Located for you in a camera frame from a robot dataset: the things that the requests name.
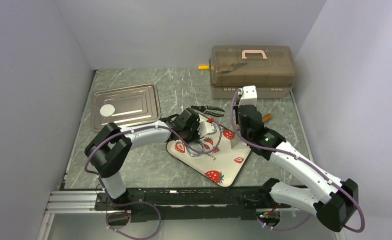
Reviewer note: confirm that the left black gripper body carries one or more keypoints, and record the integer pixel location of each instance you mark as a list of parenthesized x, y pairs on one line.
[(190, 133)]

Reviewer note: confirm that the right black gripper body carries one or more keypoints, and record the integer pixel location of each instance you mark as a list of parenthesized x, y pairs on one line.
[(241, 130)]

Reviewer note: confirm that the wooden rolling pin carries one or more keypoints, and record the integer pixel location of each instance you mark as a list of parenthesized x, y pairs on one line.
[(266, 118)]

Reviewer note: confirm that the strawberry pattern white tray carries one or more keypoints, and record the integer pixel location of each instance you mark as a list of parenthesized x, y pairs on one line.
[(221, 164)]

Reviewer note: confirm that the spatula with wooden handle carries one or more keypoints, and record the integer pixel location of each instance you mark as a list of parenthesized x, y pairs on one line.
[(236, 142)]

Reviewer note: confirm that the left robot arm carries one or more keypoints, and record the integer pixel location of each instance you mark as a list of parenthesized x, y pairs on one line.
[(109, 148)]

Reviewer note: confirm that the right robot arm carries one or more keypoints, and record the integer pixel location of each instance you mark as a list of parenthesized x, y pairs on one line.
[(332, 200)]

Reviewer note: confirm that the flat round dough wrapper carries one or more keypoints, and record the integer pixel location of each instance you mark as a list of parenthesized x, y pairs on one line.
[(107, 110)]

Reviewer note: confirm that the brown translucent tool box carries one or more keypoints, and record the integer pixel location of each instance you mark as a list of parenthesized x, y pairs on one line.
[(270, 68)]

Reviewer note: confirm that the steel baking tray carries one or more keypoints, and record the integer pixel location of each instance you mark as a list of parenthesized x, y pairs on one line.
[(135, 105)]

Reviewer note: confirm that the yellow small object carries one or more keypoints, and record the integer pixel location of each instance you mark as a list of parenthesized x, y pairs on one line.
[(204, 67)]

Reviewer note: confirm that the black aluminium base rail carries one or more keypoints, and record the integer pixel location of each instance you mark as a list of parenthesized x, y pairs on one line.
[(149, 204)]

